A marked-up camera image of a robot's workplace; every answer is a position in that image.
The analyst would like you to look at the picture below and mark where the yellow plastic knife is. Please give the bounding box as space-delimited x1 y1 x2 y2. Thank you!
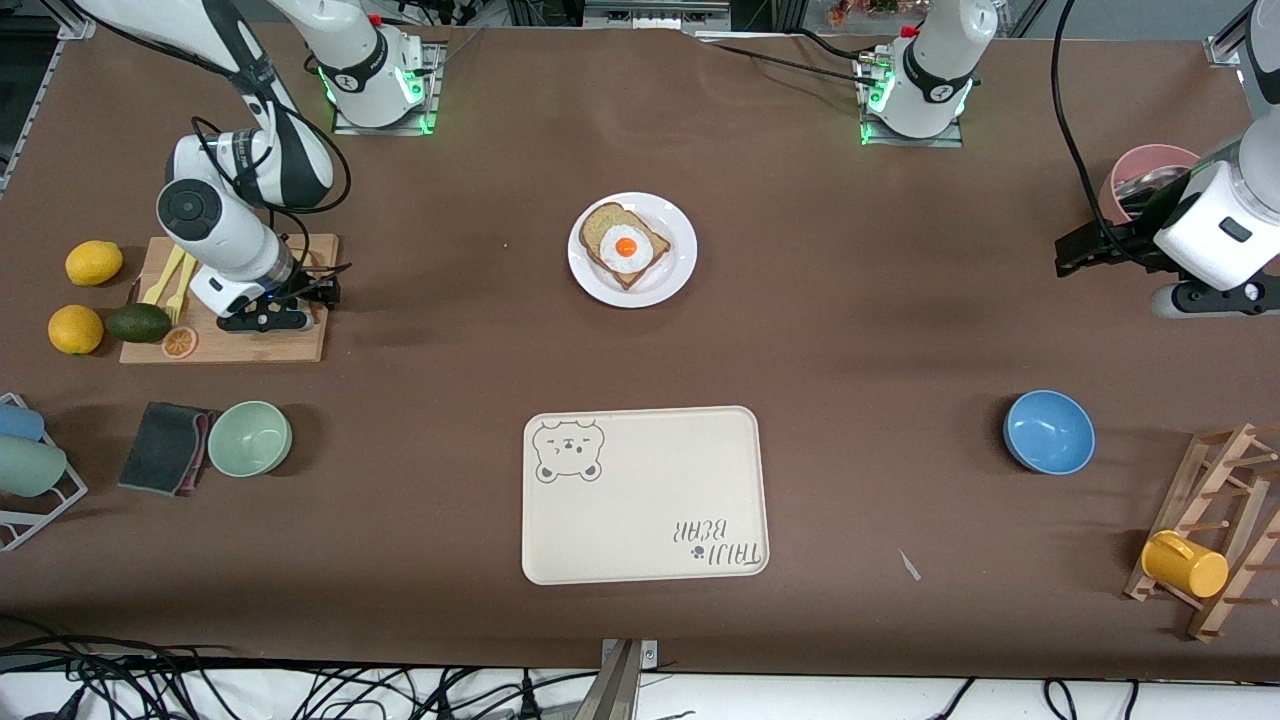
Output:
140 245 189 306

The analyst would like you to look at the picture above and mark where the white round plate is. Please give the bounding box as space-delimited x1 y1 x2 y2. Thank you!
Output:
567 192 698 309

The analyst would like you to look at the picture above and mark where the yellow lemon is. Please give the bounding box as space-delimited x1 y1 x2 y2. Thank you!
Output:
66 240 124 287

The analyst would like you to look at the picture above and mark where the black table cable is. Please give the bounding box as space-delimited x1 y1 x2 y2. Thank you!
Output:
695 28 886 89

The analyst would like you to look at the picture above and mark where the pale green bowl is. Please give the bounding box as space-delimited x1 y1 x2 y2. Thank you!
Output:
207 401 294 478

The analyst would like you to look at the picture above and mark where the white wire rack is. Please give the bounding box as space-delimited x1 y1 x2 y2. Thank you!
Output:
0 393 89 552

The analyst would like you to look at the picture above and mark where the blue bowl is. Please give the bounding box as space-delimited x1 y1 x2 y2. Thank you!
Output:
1003 390 1097 475

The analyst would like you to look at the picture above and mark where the grey background equipment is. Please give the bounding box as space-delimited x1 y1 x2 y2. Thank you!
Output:
505 0 801 33

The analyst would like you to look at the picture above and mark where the black floor cable tangle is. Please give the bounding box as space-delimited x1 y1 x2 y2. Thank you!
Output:
0 612 601 720

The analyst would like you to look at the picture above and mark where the yellow mug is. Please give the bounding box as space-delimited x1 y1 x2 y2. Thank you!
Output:
1141 530 1230 599

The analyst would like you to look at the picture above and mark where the large metal spoon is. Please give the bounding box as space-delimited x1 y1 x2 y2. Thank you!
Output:
1115 165 1191 201

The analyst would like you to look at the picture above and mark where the cream tray with bear print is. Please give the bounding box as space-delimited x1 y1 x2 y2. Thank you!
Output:
521 405 771 586

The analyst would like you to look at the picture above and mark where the fried egg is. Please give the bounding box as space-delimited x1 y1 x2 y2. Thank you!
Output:
600 224 653 274

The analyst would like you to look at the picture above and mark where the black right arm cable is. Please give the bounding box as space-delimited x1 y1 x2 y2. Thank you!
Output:
60 0 353 301

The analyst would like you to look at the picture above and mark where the pale green cup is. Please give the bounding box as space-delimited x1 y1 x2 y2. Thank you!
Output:
0 436 68 498

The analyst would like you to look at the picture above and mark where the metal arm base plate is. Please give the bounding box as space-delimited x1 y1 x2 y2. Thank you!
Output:
860 55 965 149
332 40 444 137

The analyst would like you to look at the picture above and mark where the light blue cup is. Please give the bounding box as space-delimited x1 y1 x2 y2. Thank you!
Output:
0 402 46 443

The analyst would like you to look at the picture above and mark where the pink bowl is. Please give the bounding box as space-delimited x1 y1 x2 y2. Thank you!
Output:
1100 144 1201 226

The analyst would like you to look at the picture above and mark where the wooden cutting board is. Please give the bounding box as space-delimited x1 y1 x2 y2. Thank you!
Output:
119 234 339 365

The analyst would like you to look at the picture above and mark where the round yellow-orange citrus fruit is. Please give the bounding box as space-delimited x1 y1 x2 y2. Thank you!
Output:
48 305 105 356

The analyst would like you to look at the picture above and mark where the round-topped bread slice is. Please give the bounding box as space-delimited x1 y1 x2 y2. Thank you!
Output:
579 202 672 292

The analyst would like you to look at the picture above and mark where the dark green avocado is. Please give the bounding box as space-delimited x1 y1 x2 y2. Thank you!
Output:
104 303 173 345

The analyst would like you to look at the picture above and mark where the grey and pink folded cloth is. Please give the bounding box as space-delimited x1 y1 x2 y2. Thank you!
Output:
118 402 218 497

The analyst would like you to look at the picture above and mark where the colourful flower decoration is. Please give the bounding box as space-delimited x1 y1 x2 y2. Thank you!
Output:
825 0 931 26

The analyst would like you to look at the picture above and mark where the wooden mug rack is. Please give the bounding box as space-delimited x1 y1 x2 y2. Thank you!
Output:
1123 422 1280 642

